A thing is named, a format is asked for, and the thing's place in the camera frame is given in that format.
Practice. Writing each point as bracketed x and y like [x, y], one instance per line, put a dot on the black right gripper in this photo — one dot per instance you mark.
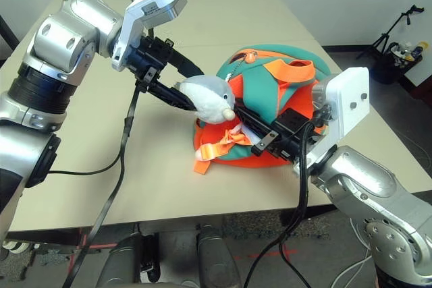
[290, 136]

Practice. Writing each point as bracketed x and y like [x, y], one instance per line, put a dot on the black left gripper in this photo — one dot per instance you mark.
[150, 57]

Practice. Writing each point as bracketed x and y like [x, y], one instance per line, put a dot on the teal and orange backpack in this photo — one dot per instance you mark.
[260, 82]

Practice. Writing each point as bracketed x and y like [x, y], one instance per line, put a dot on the grey white plush toy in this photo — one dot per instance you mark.
[209, 99]

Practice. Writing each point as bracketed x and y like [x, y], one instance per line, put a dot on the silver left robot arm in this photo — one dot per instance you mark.
[60, 48]

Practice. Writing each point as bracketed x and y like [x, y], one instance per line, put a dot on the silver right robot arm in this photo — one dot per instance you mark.
[371, 193]

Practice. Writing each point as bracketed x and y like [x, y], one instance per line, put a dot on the black bin with bottles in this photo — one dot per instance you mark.
[395, 65]

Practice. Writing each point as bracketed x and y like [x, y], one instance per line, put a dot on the dark grey right robot leg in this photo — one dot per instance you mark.
[216, 257]

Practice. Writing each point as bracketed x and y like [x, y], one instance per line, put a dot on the black tripod stand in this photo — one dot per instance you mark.
[388, 35]

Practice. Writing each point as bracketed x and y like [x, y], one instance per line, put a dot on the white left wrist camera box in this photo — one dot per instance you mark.
[152, 4]

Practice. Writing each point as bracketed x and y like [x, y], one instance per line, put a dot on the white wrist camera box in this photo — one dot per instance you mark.
[152, 4]
[347, 106]

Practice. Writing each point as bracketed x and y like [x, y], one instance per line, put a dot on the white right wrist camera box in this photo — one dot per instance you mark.
[347, 106]

